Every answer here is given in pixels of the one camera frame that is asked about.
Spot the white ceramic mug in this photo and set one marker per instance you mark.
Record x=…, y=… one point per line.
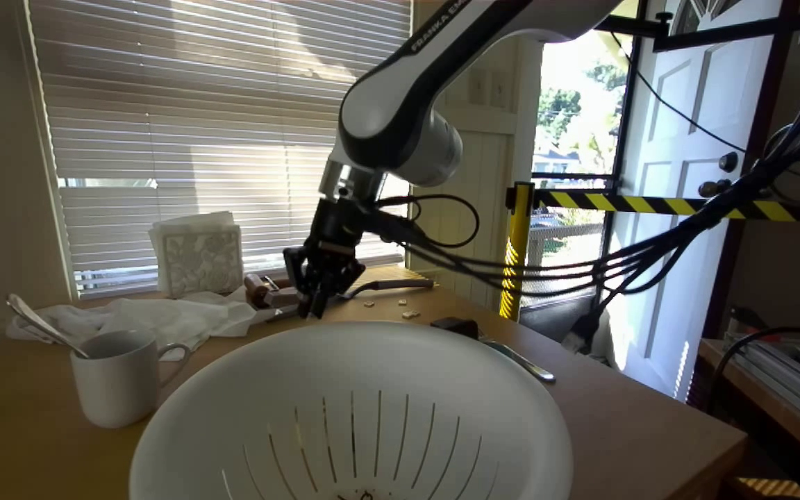
x=121, y=376

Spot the small black block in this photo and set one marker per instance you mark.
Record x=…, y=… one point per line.
x=457, y=326

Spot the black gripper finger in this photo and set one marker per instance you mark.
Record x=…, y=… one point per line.
x=296, y=259
x=323, y=294

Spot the crumpled white cloth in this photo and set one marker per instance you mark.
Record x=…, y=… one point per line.
x=186, y=320

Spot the white door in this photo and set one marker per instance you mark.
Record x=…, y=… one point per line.
x=689, y=130

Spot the yellow black striped barrier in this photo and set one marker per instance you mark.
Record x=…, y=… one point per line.
x=639, y=266

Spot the white plastic colander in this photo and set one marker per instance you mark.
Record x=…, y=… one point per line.
x=355, y=413

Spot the black spatula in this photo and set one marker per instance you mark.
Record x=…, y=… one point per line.
x=386, y=288

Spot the metal spoon in mug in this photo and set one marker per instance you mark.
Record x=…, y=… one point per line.
x=29, y=316

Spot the white textured box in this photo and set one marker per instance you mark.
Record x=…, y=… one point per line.
x=197, y=255

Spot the white window blinds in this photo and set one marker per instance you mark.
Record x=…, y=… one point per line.
x=185, y=106

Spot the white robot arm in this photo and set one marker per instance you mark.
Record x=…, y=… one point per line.
x=386, y=123

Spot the silver table knife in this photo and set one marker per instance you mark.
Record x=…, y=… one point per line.
x=537, y=372

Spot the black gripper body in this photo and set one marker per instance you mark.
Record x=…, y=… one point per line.
x=330, y=247

